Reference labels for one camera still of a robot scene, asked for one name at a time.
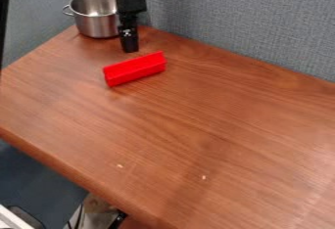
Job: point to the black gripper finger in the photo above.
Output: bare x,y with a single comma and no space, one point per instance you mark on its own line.
128,33

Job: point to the stainless steel pot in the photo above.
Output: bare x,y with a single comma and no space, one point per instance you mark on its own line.
95,17

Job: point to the red rectangular block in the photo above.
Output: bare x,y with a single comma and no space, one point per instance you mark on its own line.
134,69

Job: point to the white object at corner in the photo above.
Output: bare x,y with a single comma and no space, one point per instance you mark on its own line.
15,218

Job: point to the metal table leg frame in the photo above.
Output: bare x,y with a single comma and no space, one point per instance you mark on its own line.
96,214

